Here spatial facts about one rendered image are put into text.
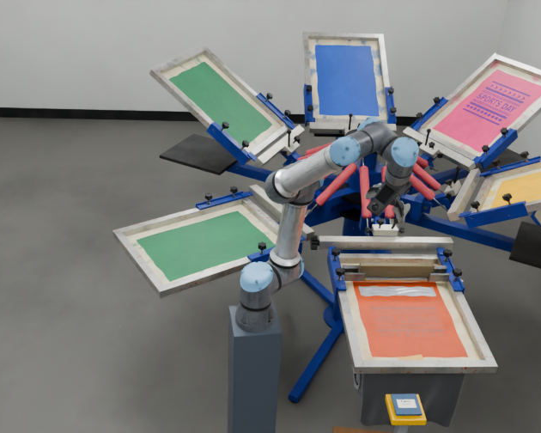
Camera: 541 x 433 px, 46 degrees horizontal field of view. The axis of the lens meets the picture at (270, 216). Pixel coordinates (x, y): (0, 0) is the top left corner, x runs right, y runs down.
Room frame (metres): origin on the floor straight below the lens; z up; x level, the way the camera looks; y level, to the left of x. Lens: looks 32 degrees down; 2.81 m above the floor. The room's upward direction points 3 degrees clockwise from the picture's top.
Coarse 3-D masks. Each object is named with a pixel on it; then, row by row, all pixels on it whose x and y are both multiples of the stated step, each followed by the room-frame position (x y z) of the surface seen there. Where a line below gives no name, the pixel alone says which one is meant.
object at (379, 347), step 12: (360, 300) 2.32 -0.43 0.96; (372, 300) 2.33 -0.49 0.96; (384, 300) 2.33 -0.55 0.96; (396, 300) 2.34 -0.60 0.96; (360, 312) 2.24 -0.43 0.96; (372, 324) 2.16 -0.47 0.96; (372, 336) 2.08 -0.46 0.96; (372, 348) 2.00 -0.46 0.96; (384, 348) 2.01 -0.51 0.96; (396, 348) 2.01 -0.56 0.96; (408, 348) 2.02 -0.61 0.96
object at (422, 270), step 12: (360, 264) 2.46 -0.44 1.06; (372, 264) 2.47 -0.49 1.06; (384, 264) 2.47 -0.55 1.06; (396, 264) 2.48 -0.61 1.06; (408, 264) 2.48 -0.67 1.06; (420, 264) 2.49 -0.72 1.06; (432, 264) 2.49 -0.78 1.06; (372, 276) 2.45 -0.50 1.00; (384, 276) 2.46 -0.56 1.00; (396, 276) 2.46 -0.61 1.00; (408, 276) 2.47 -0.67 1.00; (420, 276) 2.47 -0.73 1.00
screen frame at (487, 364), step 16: (352, 256) 2.62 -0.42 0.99; (368, 256) 2.63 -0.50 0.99; (384, 256) 2.64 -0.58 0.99; (400, 256) 2.64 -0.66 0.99; (416, 256) 2.65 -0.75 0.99; (432, 256) 2.66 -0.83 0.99; (448, 288) 2.44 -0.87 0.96; (464, 304) 2.28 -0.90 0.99; (352, 320) 2.13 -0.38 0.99; (464, 320) 2.20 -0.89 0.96; (352, 336) 2.03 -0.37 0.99; (480, 336) 2.07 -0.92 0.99; (352, 352) 1.94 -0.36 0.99; (480, 352) 1.99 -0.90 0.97; (368, 368) 1.86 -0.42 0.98; (384, 368) 1.86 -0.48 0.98; (400, 368) 1.87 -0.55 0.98; (416, 368) 1.87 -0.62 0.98; (432, 368) 1.88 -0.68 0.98; (448, 368) 1.88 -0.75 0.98; (464, 368) 1.89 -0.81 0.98; (480, 368) 1.89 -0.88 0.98; (496, 368) 1.90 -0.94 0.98
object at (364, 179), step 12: (348, 168) 3.15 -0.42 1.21; (360, 168) 3.14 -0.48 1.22; (384, 168) 3.14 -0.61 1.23; (420, 168) 3.24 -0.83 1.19; (336, 180) 3.11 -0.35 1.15; (360, 180) 3.09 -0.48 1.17; (432, 180) 3.20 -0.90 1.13; (324, 192) 3.07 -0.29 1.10; (420, 192) 3.10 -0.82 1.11; (432, 192) 3.09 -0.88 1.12
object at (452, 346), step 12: (408, 300) 2.34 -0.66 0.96; (420, 300) 2.34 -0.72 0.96; (432, 300) 2.35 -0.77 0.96; (444, 312) 2.27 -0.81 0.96; (444, 324) 2.18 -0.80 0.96; (456, 336) 2.11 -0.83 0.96; (420, 348) 2.02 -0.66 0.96; (432, 348) 2.02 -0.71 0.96; (444, 348) 2.03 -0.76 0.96; (456, 348) 2.03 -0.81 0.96
